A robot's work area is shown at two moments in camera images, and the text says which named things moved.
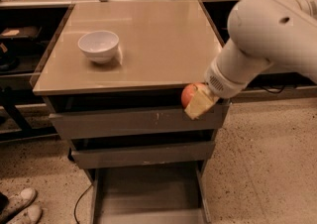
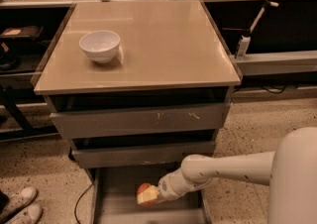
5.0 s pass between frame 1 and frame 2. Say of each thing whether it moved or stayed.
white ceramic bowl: stayed
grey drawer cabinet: stayed
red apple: moved
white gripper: moved
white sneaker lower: stayed
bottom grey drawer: stayed
